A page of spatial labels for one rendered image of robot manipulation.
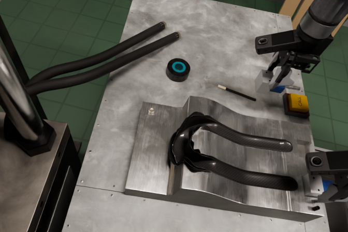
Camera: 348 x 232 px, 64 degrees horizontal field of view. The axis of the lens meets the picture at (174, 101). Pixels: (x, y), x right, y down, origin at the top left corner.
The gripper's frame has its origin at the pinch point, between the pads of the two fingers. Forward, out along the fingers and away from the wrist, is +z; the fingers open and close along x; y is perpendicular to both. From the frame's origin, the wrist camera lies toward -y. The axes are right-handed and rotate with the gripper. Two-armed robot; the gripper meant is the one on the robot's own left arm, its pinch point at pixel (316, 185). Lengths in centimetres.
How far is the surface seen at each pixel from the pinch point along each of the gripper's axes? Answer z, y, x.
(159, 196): 7.2, -39.2, -7.0
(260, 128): 2.2, -13.1, 15.3
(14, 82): -18, -72, 4
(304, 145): 4.2, 1.3, 13.2
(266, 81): -5.0, -13.5, 27.2
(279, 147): 2.5, -7.7, 10.2
